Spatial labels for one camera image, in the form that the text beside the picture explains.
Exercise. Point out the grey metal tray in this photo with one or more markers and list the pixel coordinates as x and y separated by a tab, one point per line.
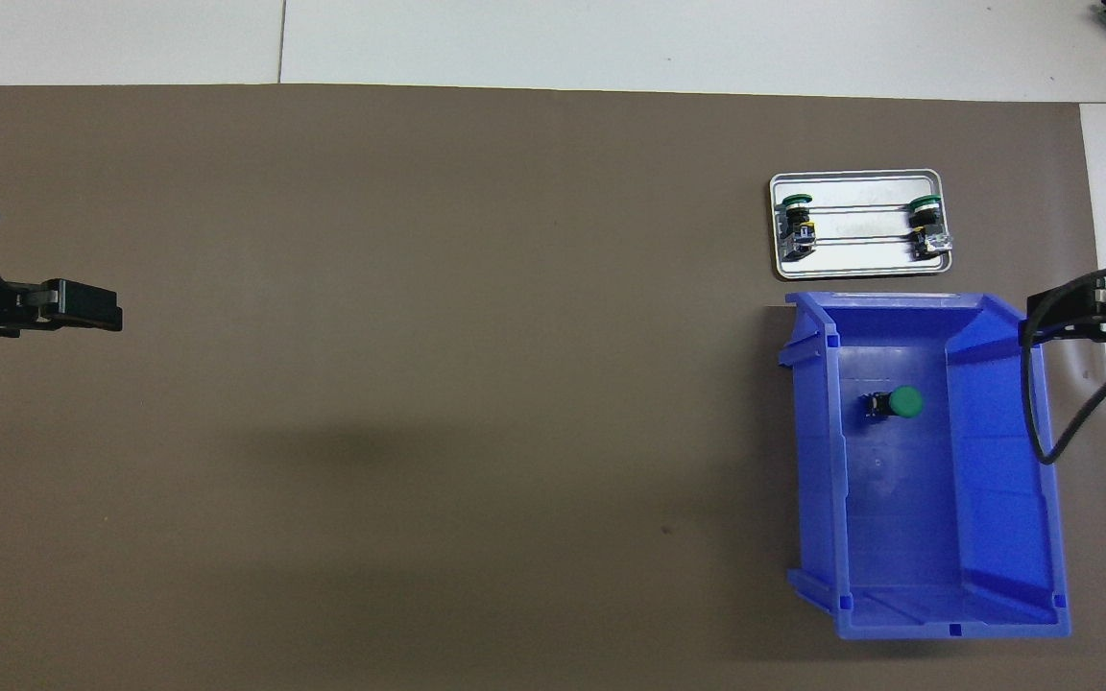
860	259

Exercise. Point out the brown table mat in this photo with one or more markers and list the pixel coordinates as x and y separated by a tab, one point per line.
419	480

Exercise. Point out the green push button switch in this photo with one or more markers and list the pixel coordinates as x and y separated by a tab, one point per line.
796	216
925	216
905	403

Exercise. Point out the blue plastic storage bin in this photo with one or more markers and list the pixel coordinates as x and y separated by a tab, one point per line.
899	518

